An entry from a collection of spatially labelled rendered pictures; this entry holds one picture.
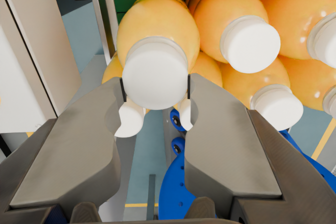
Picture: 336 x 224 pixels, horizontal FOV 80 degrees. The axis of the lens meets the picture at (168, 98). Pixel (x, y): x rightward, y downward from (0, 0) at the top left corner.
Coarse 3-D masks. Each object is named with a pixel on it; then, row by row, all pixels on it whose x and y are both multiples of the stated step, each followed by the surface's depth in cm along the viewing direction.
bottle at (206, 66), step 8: (200, 48) 24; (200, 56) 22; (208, 56) 23; (200, 64) 21; (208, 64) 22; (216, 64) 23; (192, 72) 20; (200, 72) 20; (208, 72) 21; (216, 72) 22; (216, 80) 21; (184, 96) 20; (176, 104) 22
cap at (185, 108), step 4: (184, 100) 19; (188, 100) 18; (180, 104) 20; (184, 104) 18; (188, 104) 18; (180, 108) 19; (184, 108) 18; (188, 108) 18; (180, 112) 19; (184, 112) 18; (188, 112) 18; (180, 116) 19; (184, 116) 18; (188, 116) 18; (180, 120) 19; (184, 120) 19; (188, 120) 19; (184, 124) 19; (188, 124) 19; (184, 128) 19; (188, 128) 19
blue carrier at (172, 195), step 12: (180, 156) 36; (168, 168) 34; (180, 168) 34; (324, 168) 33; (168, 180) 32; (180, 180) 32; (168, 192) 30; (180, 192) 30; (168, 204) 29; (180, 204) 30; (168, 216) 27; (180, 216) 27
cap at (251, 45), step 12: (240, 24) 15; (252, 24) 14; (264, 24) 14; (228, 36) 15; (240, 36) 14; (252, 36) 14; (264, 36) 15; (276, 36) 14; (228, 48) 15; (240, 48) 15; (252, 48) 15; (264, 48) 15; (276, 48) 15; (228, 60) 16; (240, 60) 16; (252, 60) 16; (264, 60) 16; (252, 72) 16
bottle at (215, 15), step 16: (192, 0) 25; (208, 0) 19; (224, 0) 18; (240, 0) 17; (256, 0) 18; (208, 16) 18; (224, 16) 17; (240, 16) 16; (256, 16) 16; (208, 32) 18; (224, 32) 16; (208, 48) 19
